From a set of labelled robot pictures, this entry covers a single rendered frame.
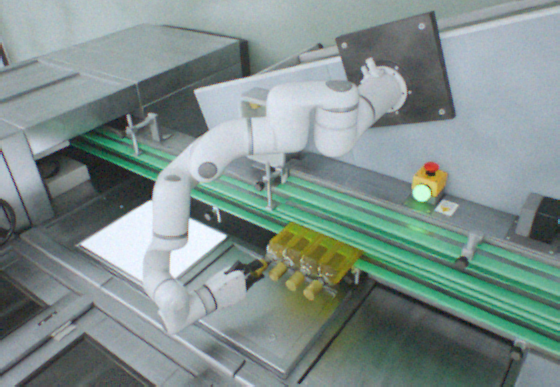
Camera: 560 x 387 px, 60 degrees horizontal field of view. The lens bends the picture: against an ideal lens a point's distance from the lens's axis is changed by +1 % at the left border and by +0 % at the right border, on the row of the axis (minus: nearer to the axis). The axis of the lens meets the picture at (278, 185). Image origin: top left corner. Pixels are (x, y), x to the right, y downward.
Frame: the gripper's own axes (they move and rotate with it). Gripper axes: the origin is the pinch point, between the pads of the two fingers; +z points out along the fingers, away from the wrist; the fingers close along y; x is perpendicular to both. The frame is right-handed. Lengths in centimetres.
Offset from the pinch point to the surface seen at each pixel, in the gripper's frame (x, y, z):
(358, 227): -10.6, 6.3, 29.5
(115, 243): 54, -13, -21
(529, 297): -56, 7, 40
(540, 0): -12, 56, 104
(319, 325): -18.4, -11.6, 7.3
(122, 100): 100, 17, 8
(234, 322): -1.7, -12.4, -9.6
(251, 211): 27.5, -3.5, 18.0
